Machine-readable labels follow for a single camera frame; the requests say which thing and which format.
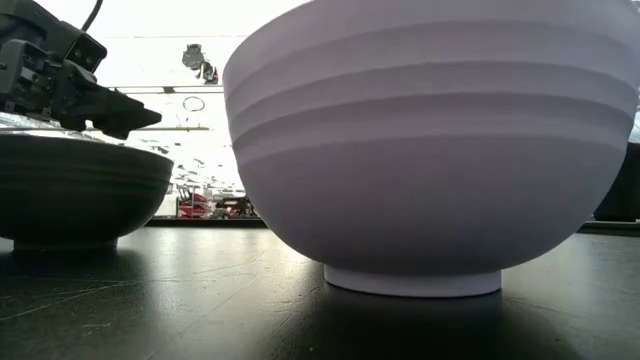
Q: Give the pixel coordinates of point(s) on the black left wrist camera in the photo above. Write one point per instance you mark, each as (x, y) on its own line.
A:
(86, 52)

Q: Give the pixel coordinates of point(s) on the red tool cart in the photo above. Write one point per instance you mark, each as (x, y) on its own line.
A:
(192, 205)

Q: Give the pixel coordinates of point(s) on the lavender ribbed bowl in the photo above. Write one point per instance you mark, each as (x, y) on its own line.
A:
(425, 175)

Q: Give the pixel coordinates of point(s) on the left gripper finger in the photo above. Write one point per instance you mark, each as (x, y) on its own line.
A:
(120, 112)

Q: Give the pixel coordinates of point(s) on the black ribbed bowl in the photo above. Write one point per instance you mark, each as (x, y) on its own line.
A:
(75, 190)

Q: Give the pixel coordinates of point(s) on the dark hanging ceiling fixture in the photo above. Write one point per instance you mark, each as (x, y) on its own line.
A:
(197, 60)

